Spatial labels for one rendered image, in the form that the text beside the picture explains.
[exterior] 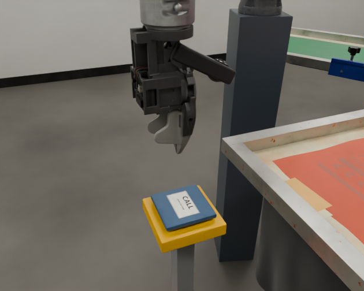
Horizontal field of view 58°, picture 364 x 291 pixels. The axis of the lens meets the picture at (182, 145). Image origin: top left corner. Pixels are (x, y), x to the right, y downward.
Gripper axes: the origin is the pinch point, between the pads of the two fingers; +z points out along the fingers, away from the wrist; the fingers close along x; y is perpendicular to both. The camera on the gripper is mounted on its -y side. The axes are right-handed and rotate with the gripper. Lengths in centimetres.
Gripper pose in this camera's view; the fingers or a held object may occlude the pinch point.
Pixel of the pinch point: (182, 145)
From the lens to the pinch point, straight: 56.9
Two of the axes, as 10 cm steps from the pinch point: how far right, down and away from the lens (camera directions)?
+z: 0.0, 8.6, 5.1
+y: -9.3, 1.9, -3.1
